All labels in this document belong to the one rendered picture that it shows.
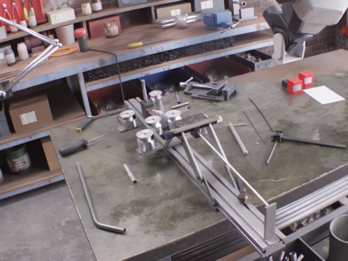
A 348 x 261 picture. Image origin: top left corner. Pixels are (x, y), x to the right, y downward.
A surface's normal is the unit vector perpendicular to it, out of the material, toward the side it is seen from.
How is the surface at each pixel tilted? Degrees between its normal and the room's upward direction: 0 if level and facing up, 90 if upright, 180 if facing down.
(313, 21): 129
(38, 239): 0
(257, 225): 0
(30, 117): 90
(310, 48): 90
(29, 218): 0
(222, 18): 90
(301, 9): 104
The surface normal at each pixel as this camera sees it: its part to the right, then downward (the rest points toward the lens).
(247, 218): -0.11, -0.87
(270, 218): 0.40, 0.40
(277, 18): -0.90, 0.29
